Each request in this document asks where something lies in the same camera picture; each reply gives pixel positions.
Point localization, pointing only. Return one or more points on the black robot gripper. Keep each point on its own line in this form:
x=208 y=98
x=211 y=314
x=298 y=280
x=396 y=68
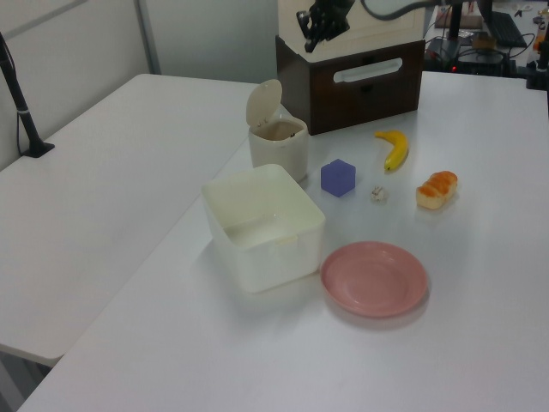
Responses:
x=328 y=19

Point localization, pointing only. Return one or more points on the white flip-lid trash can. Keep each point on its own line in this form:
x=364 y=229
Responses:
x=281 y=150

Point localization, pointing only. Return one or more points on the dark brown drawer cabinet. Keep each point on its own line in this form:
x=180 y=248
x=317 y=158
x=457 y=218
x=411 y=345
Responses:
x=369 y=98

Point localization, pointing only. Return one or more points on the yellow banana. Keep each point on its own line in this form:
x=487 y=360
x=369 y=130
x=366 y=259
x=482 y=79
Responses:
x=398 y=150

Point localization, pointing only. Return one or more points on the purple cube block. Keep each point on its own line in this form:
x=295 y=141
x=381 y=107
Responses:
x=338 y=178

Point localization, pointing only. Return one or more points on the black keyboard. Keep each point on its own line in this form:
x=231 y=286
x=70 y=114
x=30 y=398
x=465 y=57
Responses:
x=506 y=28

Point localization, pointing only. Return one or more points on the orange-topped bread loaf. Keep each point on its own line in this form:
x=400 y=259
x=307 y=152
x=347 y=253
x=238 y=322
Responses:
x=437 y=189

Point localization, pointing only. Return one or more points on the cream plastic storage box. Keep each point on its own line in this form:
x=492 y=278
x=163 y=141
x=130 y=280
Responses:
x=261 y=244

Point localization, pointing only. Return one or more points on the black desk clamp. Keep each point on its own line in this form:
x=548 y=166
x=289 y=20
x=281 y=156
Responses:
x=538 y=76

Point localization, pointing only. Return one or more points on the pink round plate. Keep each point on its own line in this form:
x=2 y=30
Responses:
x=374 y=279

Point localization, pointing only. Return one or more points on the black camera pole stand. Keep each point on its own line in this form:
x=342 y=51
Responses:
x=23 y=116

